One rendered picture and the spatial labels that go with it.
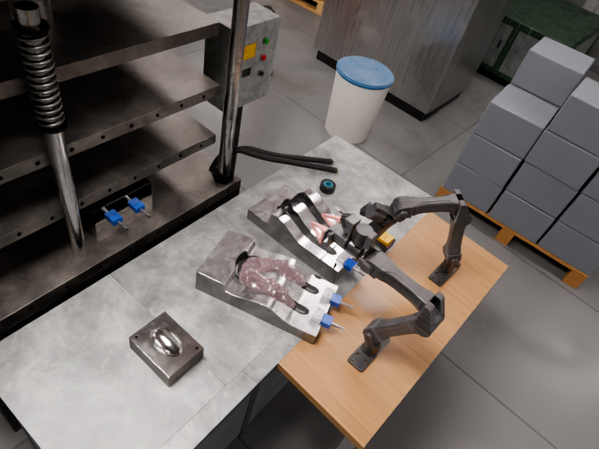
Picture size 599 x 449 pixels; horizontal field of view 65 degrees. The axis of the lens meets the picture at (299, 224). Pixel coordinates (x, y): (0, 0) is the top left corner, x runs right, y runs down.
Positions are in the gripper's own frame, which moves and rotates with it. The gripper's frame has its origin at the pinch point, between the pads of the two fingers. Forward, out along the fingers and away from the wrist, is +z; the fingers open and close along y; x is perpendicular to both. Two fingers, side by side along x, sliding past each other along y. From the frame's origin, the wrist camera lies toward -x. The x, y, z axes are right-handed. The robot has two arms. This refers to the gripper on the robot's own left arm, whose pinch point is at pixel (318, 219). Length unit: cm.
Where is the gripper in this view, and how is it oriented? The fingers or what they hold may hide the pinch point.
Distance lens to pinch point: 163.5
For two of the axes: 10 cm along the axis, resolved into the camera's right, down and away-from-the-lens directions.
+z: -7.3, -5.7, 3.8
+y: -6.6, 4.4, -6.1
